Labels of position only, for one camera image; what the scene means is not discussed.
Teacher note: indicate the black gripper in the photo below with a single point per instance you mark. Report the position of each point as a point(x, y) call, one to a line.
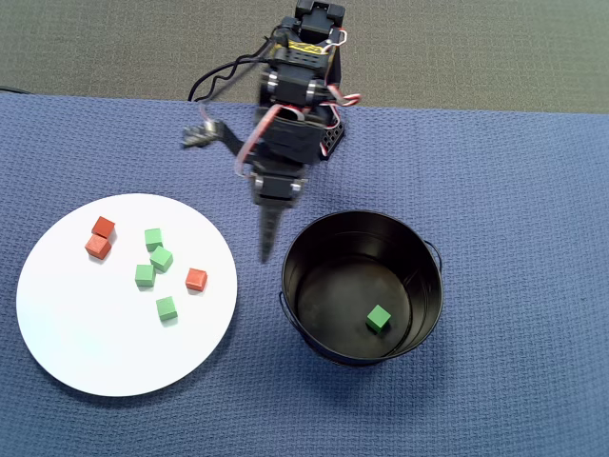
point(276, 187)

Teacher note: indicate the green cube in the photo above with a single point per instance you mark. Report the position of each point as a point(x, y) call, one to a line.
point(145, 275)
point(166, 308)
point(379, 318)
point(162, 258)
point(153, 239)

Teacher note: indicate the white round plate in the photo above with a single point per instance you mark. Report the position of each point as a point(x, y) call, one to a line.
point(95, 333)

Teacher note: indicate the black round bowl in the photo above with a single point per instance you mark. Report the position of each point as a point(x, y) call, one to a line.
point(333, 285)

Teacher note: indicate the red cube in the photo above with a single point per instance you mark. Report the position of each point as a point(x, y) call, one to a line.
point(103, 226)
point(196, 279)
point(98, 246)

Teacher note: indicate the blue woven table cloth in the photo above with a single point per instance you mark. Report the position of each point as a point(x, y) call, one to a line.
point(499, 238)

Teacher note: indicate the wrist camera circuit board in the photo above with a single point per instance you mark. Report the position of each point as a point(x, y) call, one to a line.
point(202, 133)

